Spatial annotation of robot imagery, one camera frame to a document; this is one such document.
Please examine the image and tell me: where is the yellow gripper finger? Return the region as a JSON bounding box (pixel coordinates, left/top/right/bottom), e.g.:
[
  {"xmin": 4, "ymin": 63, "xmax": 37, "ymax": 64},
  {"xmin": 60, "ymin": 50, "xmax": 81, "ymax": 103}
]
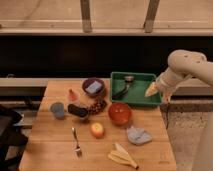
[
  {"xmin": 162, "ymin": 92, "xmax": 172, "ymax": 103},
  {"xmin": 145, "ymin": 82, "xmax": 157, "ymax": 97}
]

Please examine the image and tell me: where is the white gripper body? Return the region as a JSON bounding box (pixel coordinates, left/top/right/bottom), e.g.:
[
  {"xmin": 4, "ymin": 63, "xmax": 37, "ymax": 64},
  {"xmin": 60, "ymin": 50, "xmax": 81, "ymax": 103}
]
[{"xmin": 156, "ymin": 71, "xmax": 181, "ymax": 93}]

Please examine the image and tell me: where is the grey-blue towel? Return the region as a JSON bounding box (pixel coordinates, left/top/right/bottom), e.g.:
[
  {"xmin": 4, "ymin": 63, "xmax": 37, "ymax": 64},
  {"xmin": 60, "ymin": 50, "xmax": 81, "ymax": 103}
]
[{"xmin": 126, "ymin": 126, "xmax": 152, "ymax": 145}]

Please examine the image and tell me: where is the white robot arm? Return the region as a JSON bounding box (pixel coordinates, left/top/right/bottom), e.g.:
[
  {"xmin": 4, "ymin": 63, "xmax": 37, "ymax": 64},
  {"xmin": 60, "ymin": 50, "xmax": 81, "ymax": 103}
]
[{"xmin": 145, "ymin": 49, "xmax": 213, "ymax": 171}]

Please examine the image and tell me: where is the red bowl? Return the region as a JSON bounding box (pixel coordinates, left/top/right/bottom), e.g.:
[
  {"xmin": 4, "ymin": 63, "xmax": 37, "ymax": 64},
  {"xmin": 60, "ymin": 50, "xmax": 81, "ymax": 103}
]
[{"xmin": 108, "ymin": 102, "xmax": 132, "ymax": 126}]

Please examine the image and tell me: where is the purple bowl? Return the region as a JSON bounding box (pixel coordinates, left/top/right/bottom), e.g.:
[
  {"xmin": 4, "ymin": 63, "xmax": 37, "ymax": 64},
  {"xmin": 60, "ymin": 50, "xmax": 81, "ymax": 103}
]
[{"xmin": 82, "ymin": 77, "xmax": 105, "ymax": 98}]

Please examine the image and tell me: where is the green plastic tray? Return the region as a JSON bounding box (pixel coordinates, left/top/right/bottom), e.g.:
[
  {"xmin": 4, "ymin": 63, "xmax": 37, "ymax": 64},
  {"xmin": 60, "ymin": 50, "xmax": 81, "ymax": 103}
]
[{"xmin": 110, "ymin": 72, "xmax": 162, "ymax": 108}]

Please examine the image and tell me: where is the bunch of dark grapes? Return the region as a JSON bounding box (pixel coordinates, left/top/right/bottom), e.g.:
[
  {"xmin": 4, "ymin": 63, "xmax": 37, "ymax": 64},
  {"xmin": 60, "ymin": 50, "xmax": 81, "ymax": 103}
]
[{"xmin": 87, "ymin": 99, "xmax": 107, "ymax": 115}]

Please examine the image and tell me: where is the blue sponge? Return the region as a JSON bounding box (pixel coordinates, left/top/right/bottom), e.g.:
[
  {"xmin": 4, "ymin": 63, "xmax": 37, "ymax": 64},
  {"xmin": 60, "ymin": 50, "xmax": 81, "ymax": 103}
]
[{"xmin": 86, "ymin": 81, "xmax": 102, "ymax": 94}]

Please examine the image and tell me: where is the red-yellow apple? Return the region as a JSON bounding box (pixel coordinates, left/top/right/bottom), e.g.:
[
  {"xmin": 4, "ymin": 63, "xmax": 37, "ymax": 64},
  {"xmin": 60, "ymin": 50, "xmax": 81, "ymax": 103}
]
[{"xmin": 90, "ymin": 123, "xmax": 104, "ymax": 138}]

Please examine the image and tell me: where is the watermelon slice toy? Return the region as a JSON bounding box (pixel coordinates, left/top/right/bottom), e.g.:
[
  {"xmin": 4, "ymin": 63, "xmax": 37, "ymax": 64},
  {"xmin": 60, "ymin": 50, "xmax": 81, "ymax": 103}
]
[{"xmin": 68, "ymin": 89, "xmax": 78, "ymax": 102}]

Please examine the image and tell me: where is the blue cup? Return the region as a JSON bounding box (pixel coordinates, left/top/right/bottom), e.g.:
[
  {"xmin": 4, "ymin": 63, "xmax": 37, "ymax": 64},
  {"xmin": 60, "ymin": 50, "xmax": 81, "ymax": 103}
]
[{"xmin": 50, "ymin": 102, "xmax": 65, "ymax": 119}]

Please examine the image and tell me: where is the metal fork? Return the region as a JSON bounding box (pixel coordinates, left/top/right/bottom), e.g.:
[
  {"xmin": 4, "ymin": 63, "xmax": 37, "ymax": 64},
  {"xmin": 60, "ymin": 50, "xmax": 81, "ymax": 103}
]
[{"xmin": 72, "ymin": 127, "xmax": 82, "ymax": 157}]

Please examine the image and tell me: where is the black chair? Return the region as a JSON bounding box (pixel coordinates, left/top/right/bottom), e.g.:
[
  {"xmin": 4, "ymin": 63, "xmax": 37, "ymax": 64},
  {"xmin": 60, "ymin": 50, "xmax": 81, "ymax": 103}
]
[{"xmin": 0, "ymin": 105, "xmax": 28, "ymax": 171}]

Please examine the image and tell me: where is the black-handled metal ladle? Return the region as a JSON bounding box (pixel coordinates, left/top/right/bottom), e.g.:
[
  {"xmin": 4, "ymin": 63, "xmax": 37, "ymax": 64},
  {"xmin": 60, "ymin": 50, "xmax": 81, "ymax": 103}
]
[{"xmin": 113, "ymin": 75, "xmax": 134, "ymax": 99}]

